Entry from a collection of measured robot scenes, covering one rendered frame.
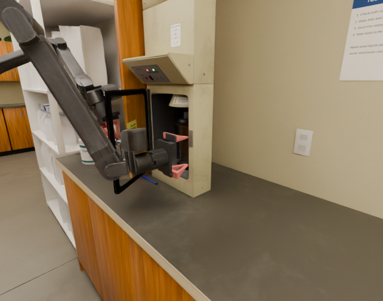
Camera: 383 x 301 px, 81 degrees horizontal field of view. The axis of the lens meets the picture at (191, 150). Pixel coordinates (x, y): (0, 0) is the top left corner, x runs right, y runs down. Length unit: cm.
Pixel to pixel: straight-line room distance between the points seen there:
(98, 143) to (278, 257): 58
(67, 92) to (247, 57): 88
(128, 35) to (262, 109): 71
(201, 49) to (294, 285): 78
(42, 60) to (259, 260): 75
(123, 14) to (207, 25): 40
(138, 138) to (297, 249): 57
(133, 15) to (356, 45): 89
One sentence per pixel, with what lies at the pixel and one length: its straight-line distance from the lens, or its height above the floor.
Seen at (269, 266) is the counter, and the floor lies 94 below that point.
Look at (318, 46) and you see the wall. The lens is 109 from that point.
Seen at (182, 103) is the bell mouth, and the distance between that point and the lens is 95.
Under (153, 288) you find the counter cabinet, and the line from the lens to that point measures 95.
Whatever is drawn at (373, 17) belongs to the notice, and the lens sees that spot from 106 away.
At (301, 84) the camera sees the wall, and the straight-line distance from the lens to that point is 110.
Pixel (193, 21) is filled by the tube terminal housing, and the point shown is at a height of 161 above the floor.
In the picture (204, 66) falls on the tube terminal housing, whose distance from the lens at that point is 90.
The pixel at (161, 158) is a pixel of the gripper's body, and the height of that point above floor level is 121.
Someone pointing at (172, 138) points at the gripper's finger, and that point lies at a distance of 67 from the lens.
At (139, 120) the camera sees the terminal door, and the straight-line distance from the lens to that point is 103.
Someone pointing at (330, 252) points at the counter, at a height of 94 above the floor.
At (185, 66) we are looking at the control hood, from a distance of 83.
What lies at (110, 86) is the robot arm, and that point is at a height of 140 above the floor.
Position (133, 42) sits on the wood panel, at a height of 159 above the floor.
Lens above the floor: 142
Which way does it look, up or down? 17 degrees down
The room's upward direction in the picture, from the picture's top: straight up
